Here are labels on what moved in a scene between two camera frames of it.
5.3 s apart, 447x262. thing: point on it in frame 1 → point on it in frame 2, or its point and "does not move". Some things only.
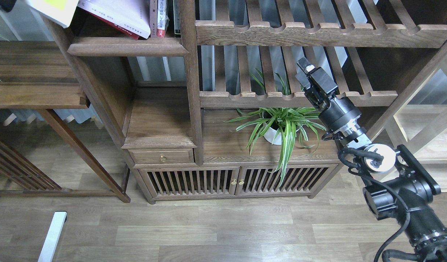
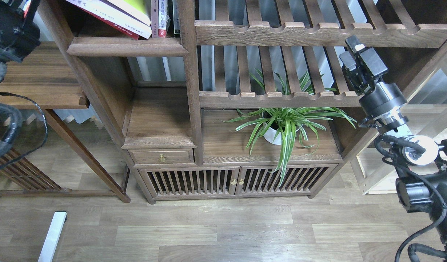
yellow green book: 61,12 → 144,6
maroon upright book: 153,10 does not move
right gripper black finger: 305,65 → 353,43
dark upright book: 177,6 does not move
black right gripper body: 337,114 → 381,103
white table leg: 48,252 does not move
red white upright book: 162,18 does not move
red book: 129,32 does not move
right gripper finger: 302,80 → 348,60
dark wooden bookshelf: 207,95 does not move
